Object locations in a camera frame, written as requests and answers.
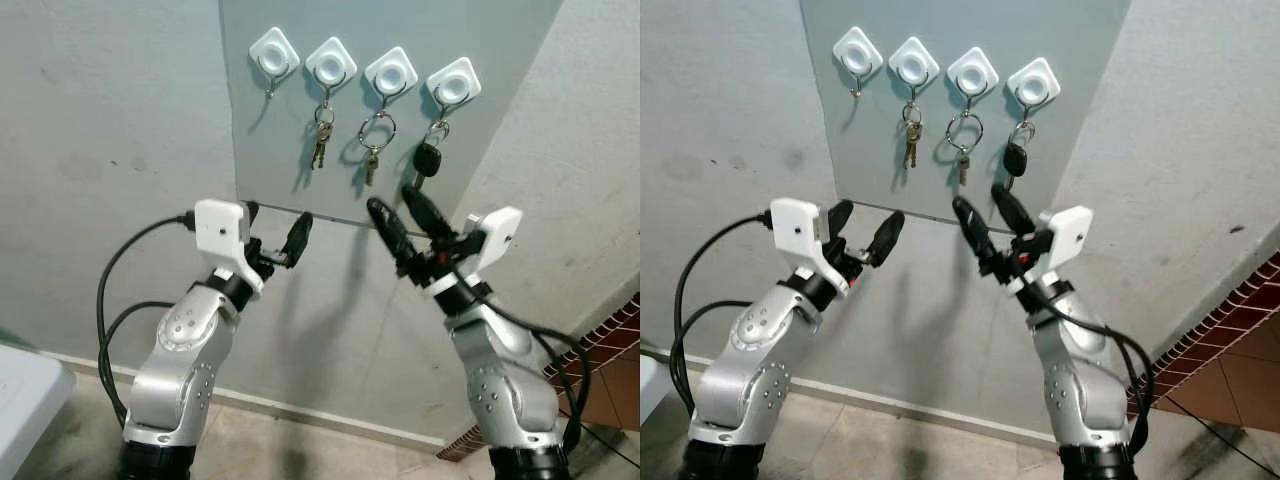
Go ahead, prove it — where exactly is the black car key with ring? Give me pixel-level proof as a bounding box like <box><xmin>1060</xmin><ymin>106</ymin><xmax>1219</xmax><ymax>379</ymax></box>
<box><xmin>1003</xmin><ymin>120</ymin><xmax>1037</xmax><ymax>191</ymax></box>
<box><xmin>412</xmin><ymin>118</ymin><xmax>451</xmax><ymax>181</ymax></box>

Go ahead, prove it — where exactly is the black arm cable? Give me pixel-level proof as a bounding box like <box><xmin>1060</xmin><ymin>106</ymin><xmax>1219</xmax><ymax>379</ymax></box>
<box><xmin>450</xmin><ymin>262</ymin><xmax>593</xmax><ymax>456</ymax></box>
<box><xmin>96</xmin><ymin>212</ymin><xmax>198</xmax><ymax>429</ymax></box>
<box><xmin>1030</xmin><ymin>262</ymin><xmax>1157</xmax><ymax>456</ymax></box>
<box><xmin>668</xmin><ymin>208</ymin><xmax>776</xmax><ymax>421</ymax></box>

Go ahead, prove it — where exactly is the large key ring with key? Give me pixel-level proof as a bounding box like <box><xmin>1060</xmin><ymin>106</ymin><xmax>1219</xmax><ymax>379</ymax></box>
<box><xmin>357</xmin><ymin>108</ymin><xmax>398</xmax><ymax>188</ymax></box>
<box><xmin>944</xmin><ymin>110</ymin><xmax>985</xmax><ymax>188</ymax></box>

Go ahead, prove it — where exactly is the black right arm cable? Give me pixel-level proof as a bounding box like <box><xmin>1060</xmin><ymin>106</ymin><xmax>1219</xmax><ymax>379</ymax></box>
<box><xmin>450</xmin><ymin>262</ymin><xmax>593</xmax><ymax>456</ymax></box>
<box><xmin>1030</xmin><ymin>262</ymin><xmax>1157</xmax><ymax>456</ymax></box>

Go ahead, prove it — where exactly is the white diamond wall hook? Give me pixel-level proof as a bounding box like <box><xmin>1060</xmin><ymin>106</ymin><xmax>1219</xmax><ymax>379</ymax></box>
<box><xmin>946</xmin><ymin>46</ymin><xmax>1000</xmax><ymax>109</ymax></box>
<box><xmin>888</xmin><ymin>37</ymin><xmax>941</xmax><ymax>101</ymax></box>
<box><xmin>363</xmin><ymin>46</ymin><xmax>420</xmax><ymax>111</ymax></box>
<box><xmin>832</xmin><ymin>26</ymin><xmax>885</xmax><ymax>98</ymax></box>
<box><xmin>426</xmin><ymin>57</ymin><xmax>483</xmax><ymax>121</ymax></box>
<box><xmin>1006</xmin><ymin>57</ymin><xmax>1062</xmax><ymax>121</ymax></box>
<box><xmin>247</xmin><ymin>26</ymin><xmax>302</xmax><ymax>99</ymax></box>
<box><xmin>304</xmin><ymin>37</ymin><xmax>359</xmax><ymax>101</ymax></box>

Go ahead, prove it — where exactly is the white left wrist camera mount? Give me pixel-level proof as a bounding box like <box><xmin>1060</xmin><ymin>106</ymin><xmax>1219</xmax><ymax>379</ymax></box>
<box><xmin>768</xmin><ymin>197</ymin><xmax>846</xmax><ymax>291</ymax></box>
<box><xmin>193</xmin><ymin>199</ymin><xmax>266</xmax><ymax>294</ymax></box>

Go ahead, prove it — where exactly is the brass key bunch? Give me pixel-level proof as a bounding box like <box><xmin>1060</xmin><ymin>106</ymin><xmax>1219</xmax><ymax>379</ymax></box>
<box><xmin>900</xmin><ymin>97</ymin><xmax>925</xmax><ymax>171</ymax></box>
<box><xmin>310</xmin><ymin>95</ymin><xmax>337</xmax><ymax>171</ymax></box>

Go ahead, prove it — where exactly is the grey wall board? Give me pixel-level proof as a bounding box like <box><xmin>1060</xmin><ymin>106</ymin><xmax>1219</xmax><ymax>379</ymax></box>
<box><xmin>800</xmin><ymin>0</ymin><xmax>1133</xmax><ymax>223</ymax></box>
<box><xmin>218</xmin><ymin>0</ymin><xmax>567</xmax><ymax>229</ymax></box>

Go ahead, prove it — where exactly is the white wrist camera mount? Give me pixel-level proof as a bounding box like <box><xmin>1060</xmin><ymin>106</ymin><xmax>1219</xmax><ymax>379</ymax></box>
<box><xmin>768</xmin><ymin>197</ymin><xmax>846</xmax><ymax>291</ymax></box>
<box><xmin>428</xmin><ymin>206</ymin><xmax>524</xmax><ymax>296</ymax></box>
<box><xmin>1005</xmin><ymin>205</ymin><xmax>1094</xmax><ymax>296</ymax></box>
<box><xmin>193</xmin><ymin>199</ymin><xmax>266</xmax><ymax>294</ymax></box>

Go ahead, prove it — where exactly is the white table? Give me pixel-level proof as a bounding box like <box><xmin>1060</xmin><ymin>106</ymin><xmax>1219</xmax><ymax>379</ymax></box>
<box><xmin>0</xmin><ymin>343</ymin><xmax>77</xmax><ymax>480</ymax></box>
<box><xmin>640</xmin><ymin>350</ymin><xmax>673</xmax><ymax>426</ymax></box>

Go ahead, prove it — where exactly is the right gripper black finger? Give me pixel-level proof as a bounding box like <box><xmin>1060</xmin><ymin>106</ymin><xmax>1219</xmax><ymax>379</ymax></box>
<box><xmin>951</xmin><ymin>195</ymin><xmax>1001</xmax><ymax>273</ymax></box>
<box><xmin>990</xmin><ymin>182</ymin><xmax>1037</xmax><ymax>237</ymax></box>
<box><xmin>401</xmin><ymin>183</ymin><xmax>456</xmax><ymax>244</ymax></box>
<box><xmin>366</xmin><ymin>196</ymin><xmax>413</xmax><ymax>273</ymax></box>

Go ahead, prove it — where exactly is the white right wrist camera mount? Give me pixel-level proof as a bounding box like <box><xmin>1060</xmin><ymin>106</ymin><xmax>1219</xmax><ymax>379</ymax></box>
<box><xmin>1005</xmin><ymin>205</ymin><xmax>1094</xmax><ymax>296</ymax></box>
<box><xmin>428</xmin><ymin>206</ymin><xmax>524</xmax><ymax>296</ymax></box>

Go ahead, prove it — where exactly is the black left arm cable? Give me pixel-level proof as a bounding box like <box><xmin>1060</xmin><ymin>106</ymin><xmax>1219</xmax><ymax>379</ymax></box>
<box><xmin>668</xmin><ymin>208</ymin><xmax>776</xmax><ymax>421</ymax></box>
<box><xmin>96</xmin><ymin>212</ymin><xmax>198</xmax><ymax>429</ymax></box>

